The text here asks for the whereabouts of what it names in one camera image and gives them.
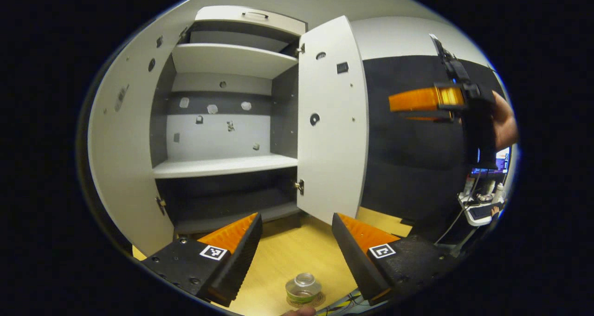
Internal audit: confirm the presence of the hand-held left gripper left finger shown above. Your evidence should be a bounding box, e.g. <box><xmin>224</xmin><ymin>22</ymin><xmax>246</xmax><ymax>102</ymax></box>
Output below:
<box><xmin>141</xmin><ymin>213</ymin><xmax>263</xmax><ymax>307</ymax></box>

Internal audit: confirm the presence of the white cabinet drawer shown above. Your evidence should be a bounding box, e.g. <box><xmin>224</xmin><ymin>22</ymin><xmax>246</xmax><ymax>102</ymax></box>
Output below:
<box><xmin>195</xmin><ymin>6</ymin><xmax>308</xmax><ymax>37</ymax></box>

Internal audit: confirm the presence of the green label clear bottle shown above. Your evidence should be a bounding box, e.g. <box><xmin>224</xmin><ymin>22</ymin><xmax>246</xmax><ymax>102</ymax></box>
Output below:
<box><xmin>285</xmin><ymin>272</ymin><xmax>323</xmax><ymax>306</ymax></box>

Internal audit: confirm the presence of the white cabinet door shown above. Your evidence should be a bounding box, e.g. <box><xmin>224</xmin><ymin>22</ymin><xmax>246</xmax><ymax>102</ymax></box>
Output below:
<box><xmin>296</xmin><ymin>15</ymin><xmax>369</xmax><ymax>225</ymax></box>
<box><xmin>87</xmin><ymin>10</ymin><xmax>195</xmax><ymax>257</ymax></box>

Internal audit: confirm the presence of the white cable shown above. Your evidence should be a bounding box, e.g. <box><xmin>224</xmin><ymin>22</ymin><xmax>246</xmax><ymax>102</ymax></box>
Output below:
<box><xmin>434</xmin><ymin>205</ymin><xmax>465</xmax><ymax>245</ymax></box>

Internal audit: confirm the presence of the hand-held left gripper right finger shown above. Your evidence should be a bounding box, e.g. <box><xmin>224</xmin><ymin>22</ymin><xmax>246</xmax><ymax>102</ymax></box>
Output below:
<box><xmin>331</xmin><ymin>213</ymin><xmax>458</xmax><ymax>306</ymax></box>

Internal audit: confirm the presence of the computer monitor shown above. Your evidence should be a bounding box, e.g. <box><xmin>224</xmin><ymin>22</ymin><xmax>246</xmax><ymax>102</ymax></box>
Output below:
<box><xmin>471</xmin><ymin>147</ymin><xmax>511</xmax><ymax>175</ymax></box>

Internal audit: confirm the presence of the white and grey cabinet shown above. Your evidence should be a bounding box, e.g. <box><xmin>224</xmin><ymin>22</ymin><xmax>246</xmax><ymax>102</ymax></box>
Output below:
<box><xmin>149</xmin><ymin>5</ymin><xmax>308</xmax><ymax>237</ymax></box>

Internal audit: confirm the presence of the coloured cable bundle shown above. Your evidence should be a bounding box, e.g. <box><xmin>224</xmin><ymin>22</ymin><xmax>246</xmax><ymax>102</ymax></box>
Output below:
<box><xmin>320</xmin><ymin>290</ymin><xmax>372</xmax><ymax>316</ymax></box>

